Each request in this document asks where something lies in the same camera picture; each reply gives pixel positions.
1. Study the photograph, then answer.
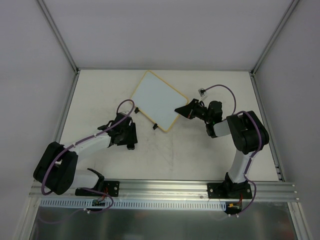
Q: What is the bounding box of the yellow framed whiteboard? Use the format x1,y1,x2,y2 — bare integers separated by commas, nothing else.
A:
131,70,189,132

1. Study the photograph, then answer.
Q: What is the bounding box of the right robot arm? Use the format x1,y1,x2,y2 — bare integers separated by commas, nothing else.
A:
174,98,270,200

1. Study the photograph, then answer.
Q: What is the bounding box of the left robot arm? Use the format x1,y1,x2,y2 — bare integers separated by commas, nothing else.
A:
33,112,138,196

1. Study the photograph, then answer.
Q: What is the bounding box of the whiteboard metal stand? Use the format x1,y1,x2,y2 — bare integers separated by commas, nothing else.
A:
134,107,159,130

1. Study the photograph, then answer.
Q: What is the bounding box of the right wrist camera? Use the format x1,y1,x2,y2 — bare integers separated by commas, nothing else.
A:
198,88,207,98

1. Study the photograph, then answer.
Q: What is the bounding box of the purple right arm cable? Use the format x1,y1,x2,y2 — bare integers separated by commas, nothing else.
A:
202,84,263,218

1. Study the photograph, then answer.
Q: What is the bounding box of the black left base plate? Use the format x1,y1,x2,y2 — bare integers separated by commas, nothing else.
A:
75,180,120,197

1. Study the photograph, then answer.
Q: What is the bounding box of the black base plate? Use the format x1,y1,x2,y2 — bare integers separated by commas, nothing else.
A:
75,180,120,197
207,181,253,200

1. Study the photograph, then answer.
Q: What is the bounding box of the aluminium front rail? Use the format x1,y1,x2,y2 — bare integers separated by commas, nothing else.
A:
28,177,300,203

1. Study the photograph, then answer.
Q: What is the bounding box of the white slotted cable duct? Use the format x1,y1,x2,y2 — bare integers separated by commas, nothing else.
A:
39,198,227,212

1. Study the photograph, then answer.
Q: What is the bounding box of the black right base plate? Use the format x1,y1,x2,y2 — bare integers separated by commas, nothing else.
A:
207,181,253,200

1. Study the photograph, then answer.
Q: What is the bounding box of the right aluminium frame post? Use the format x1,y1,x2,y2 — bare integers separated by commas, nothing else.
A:
249,0,301,76

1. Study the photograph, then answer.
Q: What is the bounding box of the aluminium frame post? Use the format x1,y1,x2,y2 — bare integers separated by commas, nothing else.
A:
36,0,81,75
249,0,301,76

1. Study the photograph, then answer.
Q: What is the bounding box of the left aluminium frame post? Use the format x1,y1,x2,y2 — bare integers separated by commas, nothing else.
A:
36,0,81,75

